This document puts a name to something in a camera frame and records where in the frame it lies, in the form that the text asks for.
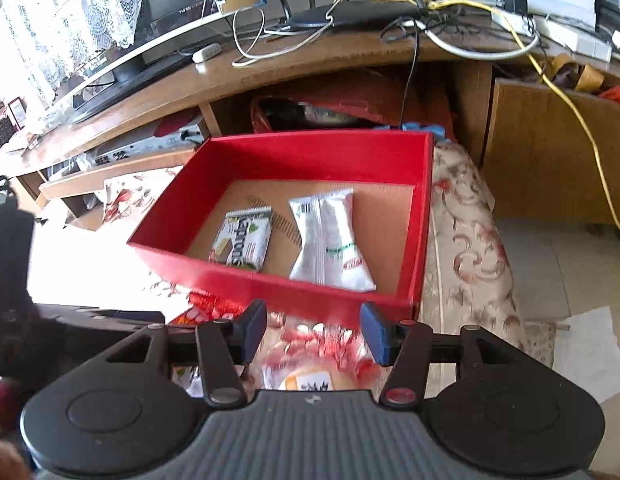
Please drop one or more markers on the red cardboard box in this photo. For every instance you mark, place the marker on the red cardboard box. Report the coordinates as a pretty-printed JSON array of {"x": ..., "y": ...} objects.
[{"x": 215, "y": 275}]

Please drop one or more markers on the brown tape roll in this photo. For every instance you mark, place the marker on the brown tape roll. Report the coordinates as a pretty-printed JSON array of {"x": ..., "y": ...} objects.
[
  {"x": 560, "y": 67},
  {"x": 591, "y": 78}
]

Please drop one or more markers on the red picture frame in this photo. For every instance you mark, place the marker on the red picture frame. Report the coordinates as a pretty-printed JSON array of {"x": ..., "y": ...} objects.
[{"x": 17, "y": 113}]

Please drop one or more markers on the white adapter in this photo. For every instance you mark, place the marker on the white adapter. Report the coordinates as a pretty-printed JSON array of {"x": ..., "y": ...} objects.
[{"x": 206, "y": 53}]

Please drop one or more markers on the red snack packet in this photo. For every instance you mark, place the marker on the red snack packet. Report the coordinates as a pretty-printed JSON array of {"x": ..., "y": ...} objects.
[{"x": 205, "y": 310}]

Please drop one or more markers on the television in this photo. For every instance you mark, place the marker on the television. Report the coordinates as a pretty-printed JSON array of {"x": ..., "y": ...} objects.
[{"x": 170, "y": 5}]

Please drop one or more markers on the white paper sheet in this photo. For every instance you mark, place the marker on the white paper sheet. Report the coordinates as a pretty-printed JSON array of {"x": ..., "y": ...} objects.
[{"x": 590, "y": 350}]

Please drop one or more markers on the round bun packet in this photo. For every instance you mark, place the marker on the round bun packet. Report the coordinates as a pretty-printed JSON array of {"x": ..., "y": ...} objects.
[{"x": 310, "y": 355}]

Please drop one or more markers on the green white snack packet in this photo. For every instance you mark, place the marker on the green white snack packet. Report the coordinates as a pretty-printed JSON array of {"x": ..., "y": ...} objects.
[{"x": 240, "y": 240}]

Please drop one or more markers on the white lace cloth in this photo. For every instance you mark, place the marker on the white lace cloth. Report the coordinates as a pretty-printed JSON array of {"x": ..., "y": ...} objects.
[{"x": 65, "y": 20}]

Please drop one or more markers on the white power strip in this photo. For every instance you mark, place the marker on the white power strip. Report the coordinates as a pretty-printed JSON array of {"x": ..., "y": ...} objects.
[{"x": 575, "y": 37}]

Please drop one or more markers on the blue plastic item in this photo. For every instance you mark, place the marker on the blue plastic item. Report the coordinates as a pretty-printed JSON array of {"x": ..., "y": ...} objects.
[{"x": 420, "y": 129}]

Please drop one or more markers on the black keyboard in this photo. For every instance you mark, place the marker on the black keyboard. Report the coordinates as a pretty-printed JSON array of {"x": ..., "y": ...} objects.
[{"x": 1, "y": 135}]

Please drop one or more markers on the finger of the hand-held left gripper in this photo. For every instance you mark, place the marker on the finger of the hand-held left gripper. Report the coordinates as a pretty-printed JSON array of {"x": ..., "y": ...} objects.
[{"x": 100, "y": 317}]

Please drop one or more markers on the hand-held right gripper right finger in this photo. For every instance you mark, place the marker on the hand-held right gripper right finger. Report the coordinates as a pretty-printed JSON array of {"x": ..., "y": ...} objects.
[{"x": 372, "y": 332}]

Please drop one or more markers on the red gift bag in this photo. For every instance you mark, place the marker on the red gift bag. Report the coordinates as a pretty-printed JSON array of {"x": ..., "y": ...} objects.
[{"x": 370, "y": 102}]

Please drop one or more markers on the clear plastic bag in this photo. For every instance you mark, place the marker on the clear plastic bag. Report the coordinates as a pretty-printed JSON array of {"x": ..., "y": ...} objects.
[{"x": 90, "y": 160}]

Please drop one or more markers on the silver set-top box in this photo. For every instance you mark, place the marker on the silver set-top box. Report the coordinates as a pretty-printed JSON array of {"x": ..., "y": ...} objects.
[{"x": 135, "y": 149}]

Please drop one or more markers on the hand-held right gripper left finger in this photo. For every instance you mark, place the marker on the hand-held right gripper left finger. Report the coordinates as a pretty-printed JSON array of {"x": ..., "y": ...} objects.
[{"x": 256, "y": 332}]

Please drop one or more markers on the small red plastic bag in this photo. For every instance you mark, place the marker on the small red plastic bag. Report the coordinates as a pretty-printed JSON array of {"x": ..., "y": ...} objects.
[{"x": 615, "y": 94}]

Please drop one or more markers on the wooden television cabinet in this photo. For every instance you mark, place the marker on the wooden television cabinet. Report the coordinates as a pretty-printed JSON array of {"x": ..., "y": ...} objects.
[{"x": 310, "y": 60}]

